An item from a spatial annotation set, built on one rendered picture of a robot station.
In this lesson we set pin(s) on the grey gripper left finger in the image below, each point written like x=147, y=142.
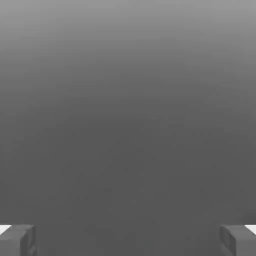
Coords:
x=14, y=241

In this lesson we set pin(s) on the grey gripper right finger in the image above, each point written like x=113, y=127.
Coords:
x=241, y=242

